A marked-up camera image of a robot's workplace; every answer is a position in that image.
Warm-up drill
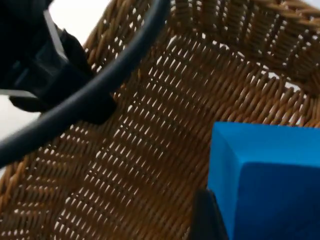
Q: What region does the black cable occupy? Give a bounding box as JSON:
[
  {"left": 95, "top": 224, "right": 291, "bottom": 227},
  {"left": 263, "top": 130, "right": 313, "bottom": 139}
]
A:
[{"left": 0, "top": 0, "right": 172, "bottom": 167}]

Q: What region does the pale brown wicker basket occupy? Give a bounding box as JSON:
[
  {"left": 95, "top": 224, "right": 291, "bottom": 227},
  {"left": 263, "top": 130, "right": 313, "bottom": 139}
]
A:
[{"left": 0, "top": 0, "right": 320, "bottom": 240}]

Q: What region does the blue cube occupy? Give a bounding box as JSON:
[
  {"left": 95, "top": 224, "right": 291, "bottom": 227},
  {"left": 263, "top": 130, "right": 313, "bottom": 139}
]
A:
[{"left": 206, "top": 121, "right": 320, "bottom": 240}]

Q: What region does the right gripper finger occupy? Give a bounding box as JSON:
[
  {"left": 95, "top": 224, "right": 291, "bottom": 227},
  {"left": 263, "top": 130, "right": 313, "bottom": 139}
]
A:
[{"left": 191, "top": 189, "right": 230, "bottom": 240}]

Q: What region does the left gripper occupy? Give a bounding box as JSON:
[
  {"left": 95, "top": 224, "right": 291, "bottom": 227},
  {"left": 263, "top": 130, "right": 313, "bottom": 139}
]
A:
[{"left": 9, "top": 28, "right": 118, "bottom": 125}]

